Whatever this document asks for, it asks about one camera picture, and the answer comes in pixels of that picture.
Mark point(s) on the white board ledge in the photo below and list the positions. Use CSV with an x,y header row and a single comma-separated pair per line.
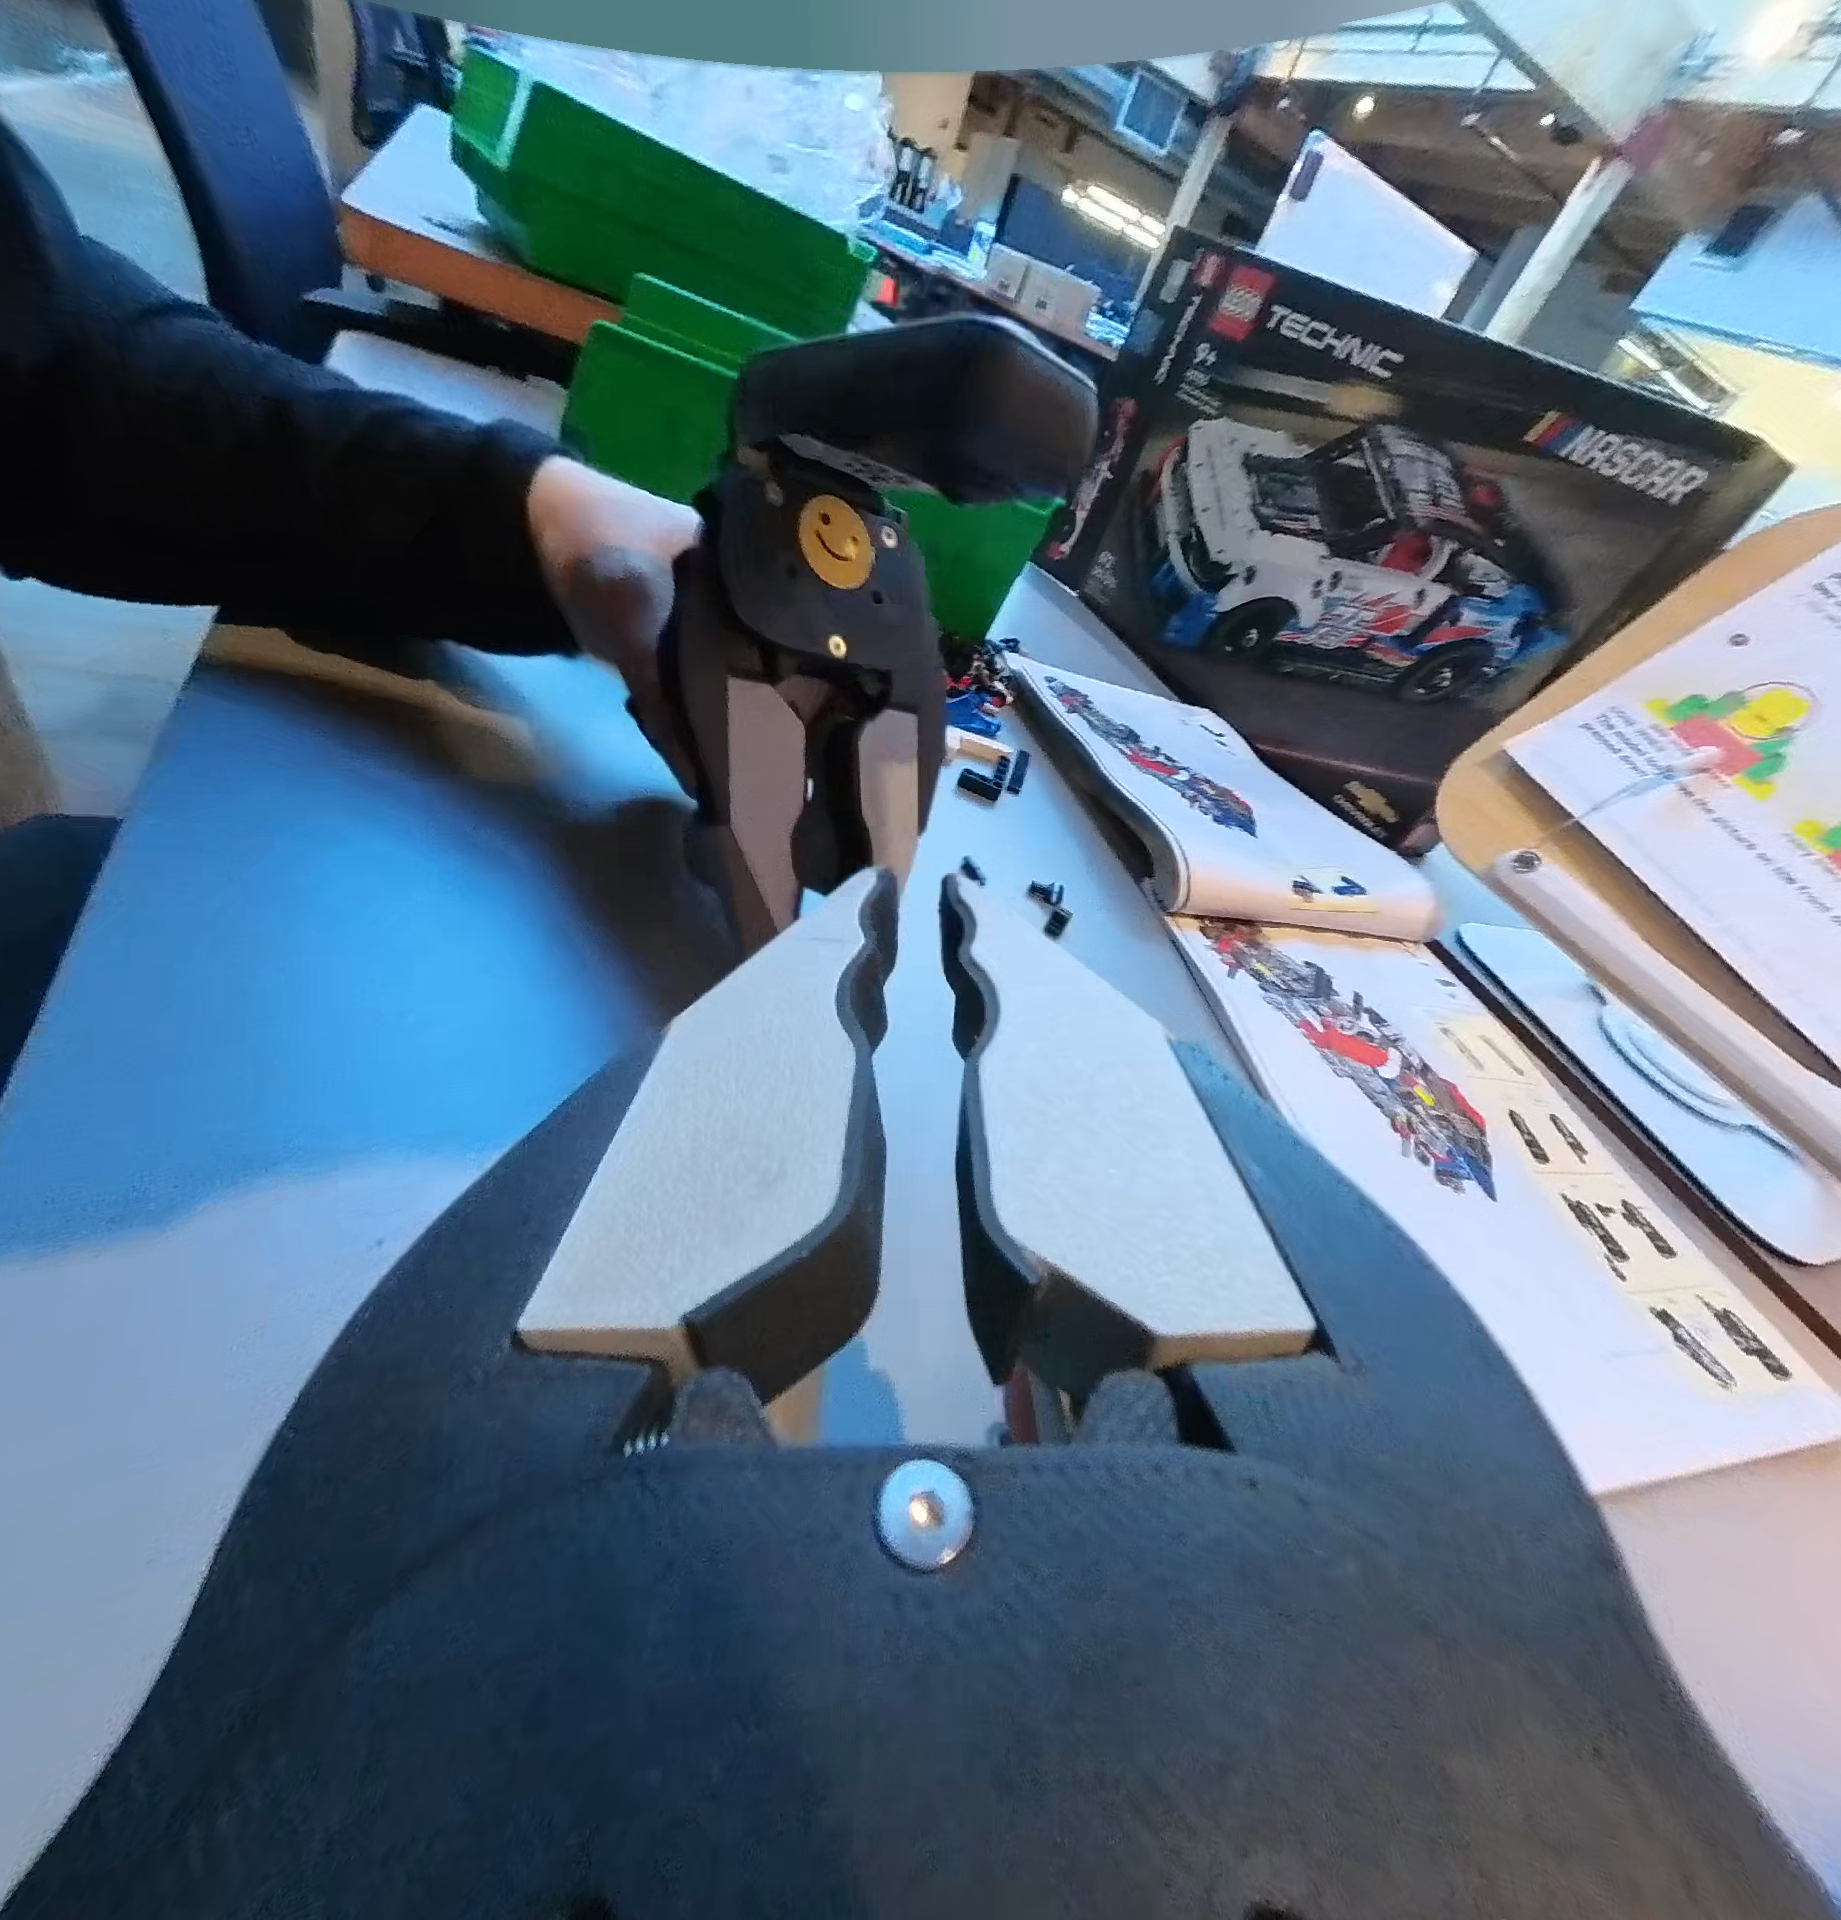
x,y
1655,974

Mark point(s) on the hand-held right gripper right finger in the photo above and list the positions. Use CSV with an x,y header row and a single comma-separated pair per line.
x,y
1132,1184

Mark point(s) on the printed paper sheet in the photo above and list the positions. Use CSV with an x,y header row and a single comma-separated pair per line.
x,y
1730,840

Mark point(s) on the wooden display board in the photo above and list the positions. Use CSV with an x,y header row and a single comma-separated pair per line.
x,y
1489,795

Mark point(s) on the person's left forearm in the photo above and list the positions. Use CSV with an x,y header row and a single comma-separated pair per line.
x,y
185,420

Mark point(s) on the wooden edged side table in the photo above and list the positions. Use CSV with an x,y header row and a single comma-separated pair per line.
x,y
411,225

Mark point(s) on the whiteboard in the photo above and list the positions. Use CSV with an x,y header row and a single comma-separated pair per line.
x,y
1355,225

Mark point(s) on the black toy car box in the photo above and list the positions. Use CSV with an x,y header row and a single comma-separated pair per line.
x,y
1459,405

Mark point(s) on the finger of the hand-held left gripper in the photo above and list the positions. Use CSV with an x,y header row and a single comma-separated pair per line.
x,y
763,795
892,795

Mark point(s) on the white stand base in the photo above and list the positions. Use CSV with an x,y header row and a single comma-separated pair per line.
x,y
1686,1140

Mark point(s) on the white desk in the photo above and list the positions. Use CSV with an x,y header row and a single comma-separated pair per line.
x,y
335,974

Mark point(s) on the green plastic bin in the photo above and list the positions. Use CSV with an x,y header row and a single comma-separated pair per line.
x,y
643,405
651,194
681,308

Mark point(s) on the person's left hand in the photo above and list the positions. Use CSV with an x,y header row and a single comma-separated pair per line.
x,y
598,563

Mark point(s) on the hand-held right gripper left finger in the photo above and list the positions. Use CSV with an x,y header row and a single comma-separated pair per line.
x,y
712,1140

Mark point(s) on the pile of small toy bricks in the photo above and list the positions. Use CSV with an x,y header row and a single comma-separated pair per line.
x,y
995,772

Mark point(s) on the folded instruction booklet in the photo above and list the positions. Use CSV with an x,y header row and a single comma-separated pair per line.
x,y
1162,780

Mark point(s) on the open instruction sheet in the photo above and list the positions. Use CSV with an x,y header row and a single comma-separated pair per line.
x,y
1535,1275

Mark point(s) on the dark blue office chair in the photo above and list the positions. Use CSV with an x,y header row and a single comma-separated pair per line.
x,y
232,165

